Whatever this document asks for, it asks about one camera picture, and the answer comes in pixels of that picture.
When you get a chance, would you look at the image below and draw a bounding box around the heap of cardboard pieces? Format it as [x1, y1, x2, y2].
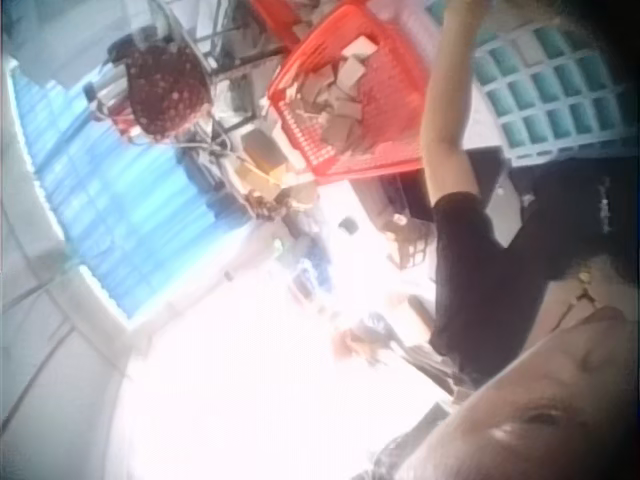
[285, 33, 384, 150]

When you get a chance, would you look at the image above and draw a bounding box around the red plastic basket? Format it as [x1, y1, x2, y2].
[248, 0, 432, 181]

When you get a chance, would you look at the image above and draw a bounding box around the dark red dotted bag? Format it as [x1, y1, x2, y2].
[124, 40, 211, 137]

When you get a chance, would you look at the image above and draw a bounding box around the blue corrugated sheet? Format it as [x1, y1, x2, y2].
[10, 67, 241, 321]

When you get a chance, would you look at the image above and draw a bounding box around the white tray of teal boxes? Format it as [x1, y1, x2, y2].
[404, 0, 632, 164]

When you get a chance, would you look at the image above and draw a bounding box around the metal wire rack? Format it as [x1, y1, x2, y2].
[149, 0, 301, 131]

